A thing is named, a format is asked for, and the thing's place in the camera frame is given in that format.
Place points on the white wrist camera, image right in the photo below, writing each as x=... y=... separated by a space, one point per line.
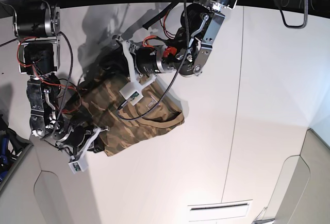
x=132 y=92

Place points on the camouflage T-shirt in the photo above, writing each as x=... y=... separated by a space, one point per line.
x=98 y=101

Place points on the white wrist camera, image left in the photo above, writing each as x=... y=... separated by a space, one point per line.
x=78 y=165

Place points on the grey bin with blue items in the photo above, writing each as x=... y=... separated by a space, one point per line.
x=14 y=149

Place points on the white-black gripper, image left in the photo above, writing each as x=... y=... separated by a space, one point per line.
x=75 y=141

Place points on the white wrist camera, image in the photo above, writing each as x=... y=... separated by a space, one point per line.
x=78 y=165
x=132 y=92

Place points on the white-black gripper, image right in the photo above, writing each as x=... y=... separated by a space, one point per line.
x=137 y=62

